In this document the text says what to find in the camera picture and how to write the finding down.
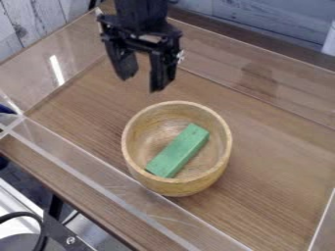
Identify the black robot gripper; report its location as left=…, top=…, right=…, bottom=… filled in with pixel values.
left=97, top=0, right=181, bottom=92

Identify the green rectangular block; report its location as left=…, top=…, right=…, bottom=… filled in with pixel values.
left=145, top=124, right=209, bottom=178

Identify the brown wooden bowl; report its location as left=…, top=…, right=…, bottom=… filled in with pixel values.
left=120, top=100, right=233, bottom=197

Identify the clear acrylic tray enclosure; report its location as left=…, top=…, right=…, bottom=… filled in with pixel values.
left=0, top=14, right=335, bottom=251

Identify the black metal bracket with screw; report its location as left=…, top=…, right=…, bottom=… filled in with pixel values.
left=40, top=215, right=97, bottom=251

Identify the black cable lower left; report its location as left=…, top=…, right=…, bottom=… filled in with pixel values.
left=0, top=211, right=47, bottom=251

